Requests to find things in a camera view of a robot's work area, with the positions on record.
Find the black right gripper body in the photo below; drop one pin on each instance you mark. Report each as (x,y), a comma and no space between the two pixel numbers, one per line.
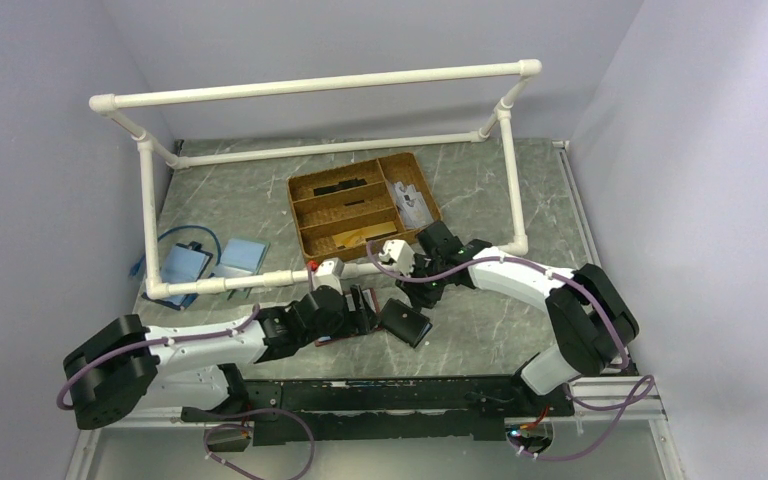
(427,290)

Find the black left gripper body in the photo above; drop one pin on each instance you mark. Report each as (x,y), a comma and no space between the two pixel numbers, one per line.
(345,322)

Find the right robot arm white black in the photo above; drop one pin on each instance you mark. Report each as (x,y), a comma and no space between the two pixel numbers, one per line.
(591,323)

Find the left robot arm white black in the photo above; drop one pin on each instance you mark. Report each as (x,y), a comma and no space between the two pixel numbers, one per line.
(129,366)

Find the red framed card holder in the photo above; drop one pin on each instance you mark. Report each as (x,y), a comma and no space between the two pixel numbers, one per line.
(360,316)

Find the gold card in tray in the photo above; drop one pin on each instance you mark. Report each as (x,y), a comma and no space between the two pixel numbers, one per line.
(360,236)

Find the grey cards in tray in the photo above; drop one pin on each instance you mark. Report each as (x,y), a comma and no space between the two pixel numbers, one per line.
(411,205)

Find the black card in tray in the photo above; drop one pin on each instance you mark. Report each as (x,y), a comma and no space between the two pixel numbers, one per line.
(339,186)

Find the blue card left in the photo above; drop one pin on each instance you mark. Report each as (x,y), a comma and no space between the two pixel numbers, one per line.
(185,263)

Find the brown woven divided tray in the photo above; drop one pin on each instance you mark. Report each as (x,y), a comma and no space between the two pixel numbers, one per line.
(317,219)

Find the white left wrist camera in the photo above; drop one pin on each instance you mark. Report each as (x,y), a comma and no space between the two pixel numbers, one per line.
(326,273)

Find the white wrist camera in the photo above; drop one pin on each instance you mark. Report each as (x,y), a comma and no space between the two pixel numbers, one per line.
(326,273)
(400,255)

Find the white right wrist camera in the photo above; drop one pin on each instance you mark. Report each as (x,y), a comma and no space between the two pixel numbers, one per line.
(400,255)

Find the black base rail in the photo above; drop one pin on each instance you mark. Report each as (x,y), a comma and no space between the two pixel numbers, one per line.
(477,406)

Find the white PVC pipe frame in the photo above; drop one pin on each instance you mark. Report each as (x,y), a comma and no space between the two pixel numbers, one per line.
(113,106)

